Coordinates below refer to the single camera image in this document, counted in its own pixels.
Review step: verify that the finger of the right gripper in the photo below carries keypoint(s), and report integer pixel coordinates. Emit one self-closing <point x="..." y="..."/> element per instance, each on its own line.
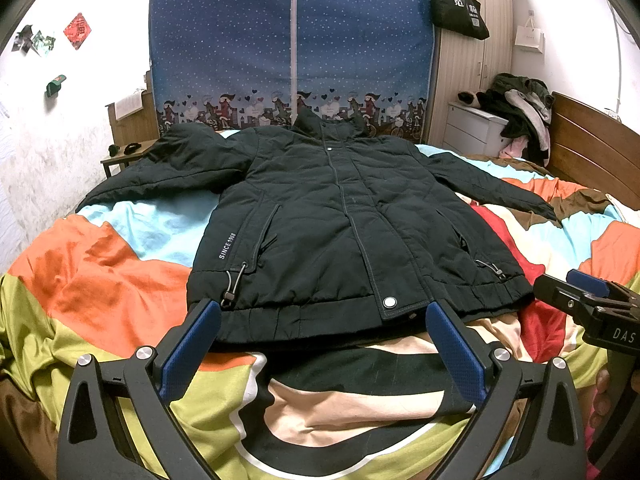
<point x="595" y="286"/>
<point x="563" y="296"/>

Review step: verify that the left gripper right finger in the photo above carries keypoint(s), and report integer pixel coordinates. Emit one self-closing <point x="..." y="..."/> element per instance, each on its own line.
<point x="549" y="441"/>

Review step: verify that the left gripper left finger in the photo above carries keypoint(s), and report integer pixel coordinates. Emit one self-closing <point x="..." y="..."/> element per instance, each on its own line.
<point x="95" y="442"/>

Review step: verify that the dark green padded jacket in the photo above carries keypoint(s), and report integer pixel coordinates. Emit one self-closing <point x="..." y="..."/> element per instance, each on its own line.
<point x="326" y="235"/>

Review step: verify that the pile of clothes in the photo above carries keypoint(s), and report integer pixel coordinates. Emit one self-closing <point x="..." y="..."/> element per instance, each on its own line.
<point x="526" y="104"/>

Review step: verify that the person's right hand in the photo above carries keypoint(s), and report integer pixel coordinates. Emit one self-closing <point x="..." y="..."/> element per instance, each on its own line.
<point x="602" y="402"/>

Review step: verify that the wooden headboard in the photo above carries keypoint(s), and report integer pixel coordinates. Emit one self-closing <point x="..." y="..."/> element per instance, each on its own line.
<point x="591" y="148"/>

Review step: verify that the colourful striped bed cover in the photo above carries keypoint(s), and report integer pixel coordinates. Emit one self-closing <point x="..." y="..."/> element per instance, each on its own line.
<point x="112" y="278"/>

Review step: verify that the white drawer cabinet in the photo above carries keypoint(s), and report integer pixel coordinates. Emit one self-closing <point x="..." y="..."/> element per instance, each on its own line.
<point x="470" y="131"/>

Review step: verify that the wooden wardrobe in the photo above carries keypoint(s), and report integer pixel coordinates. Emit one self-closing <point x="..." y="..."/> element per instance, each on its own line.
<point x="461" y="63"/>

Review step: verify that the white paper bag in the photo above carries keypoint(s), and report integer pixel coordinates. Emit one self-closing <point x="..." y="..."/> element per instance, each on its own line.
<point x="528" y="36"/>

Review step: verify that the small dark side table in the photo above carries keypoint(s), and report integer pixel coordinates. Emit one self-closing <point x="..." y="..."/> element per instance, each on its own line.
<point x="125" y="161"/>

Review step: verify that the black objects on table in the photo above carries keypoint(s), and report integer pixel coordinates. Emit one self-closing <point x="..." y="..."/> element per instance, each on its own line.
<point x="116" y="150"/>

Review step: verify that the black tote bag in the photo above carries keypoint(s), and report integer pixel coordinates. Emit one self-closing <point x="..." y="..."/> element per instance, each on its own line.
<point x="460" y="16"/>

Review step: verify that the blue fabric wardrobe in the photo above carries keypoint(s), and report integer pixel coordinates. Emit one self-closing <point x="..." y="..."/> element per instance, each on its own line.
<point x="235" y="64"/>

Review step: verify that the green wall hook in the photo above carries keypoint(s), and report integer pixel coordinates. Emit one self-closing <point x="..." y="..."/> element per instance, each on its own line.
<point x="54" y="86"/>

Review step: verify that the green black wall stickers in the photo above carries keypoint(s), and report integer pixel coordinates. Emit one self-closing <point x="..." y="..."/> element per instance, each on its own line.
<point x="25" y="40"/>

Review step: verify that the red square wall sticker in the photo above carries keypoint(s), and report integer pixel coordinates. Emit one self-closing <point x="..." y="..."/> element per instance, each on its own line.
<point x="77" y="31"/>

